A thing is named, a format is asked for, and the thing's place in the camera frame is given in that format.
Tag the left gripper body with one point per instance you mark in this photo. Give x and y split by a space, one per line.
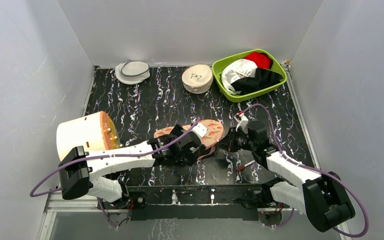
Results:
188 159

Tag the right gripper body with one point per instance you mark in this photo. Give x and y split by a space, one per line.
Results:
232 141

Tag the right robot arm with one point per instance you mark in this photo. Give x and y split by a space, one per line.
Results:
323 200

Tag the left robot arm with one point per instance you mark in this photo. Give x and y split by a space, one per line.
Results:
84 172

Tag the red-tipped white pen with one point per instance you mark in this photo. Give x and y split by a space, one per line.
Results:
243 167

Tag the black garment in basin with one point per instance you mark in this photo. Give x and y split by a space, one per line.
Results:
263 79

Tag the white garment in basin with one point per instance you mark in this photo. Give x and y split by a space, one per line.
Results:
239 69

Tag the red garment in basin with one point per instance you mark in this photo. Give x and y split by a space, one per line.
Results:
261 59

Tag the green plastic basin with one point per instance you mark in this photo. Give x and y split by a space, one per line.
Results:
219 65

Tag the white drum with orange lid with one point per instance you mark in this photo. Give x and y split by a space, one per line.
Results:
94 132

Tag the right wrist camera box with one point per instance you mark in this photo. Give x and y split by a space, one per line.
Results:
241 121

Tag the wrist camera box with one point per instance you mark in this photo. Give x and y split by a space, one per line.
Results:
241 121
200 130

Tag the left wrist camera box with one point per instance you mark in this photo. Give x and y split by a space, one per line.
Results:
200 130

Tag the aluminium table frame rail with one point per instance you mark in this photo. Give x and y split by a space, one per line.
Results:
56 204

